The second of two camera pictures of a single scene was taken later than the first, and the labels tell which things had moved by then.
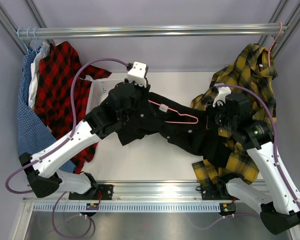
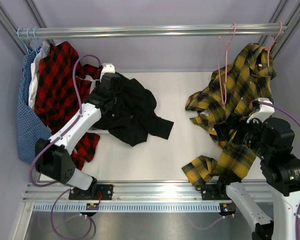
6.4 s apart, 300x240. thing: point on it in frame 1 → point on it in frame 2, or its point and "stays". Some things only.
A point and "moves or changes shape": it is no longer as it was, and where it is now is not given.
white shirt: x=35 y=71 stays
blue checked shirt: x=32 y=135 stays
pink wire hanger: x=165 y=108 → x=226 y=47
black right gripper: x=211 y=110 → x=234 y=121
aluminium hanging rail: x=252 y=29 stays
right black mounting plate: x=216 y=191 stays
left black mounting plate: x=104 y=192 stays
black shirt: x=186 y=126 moves or changes shape
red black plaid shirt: x=63 y=85 stays
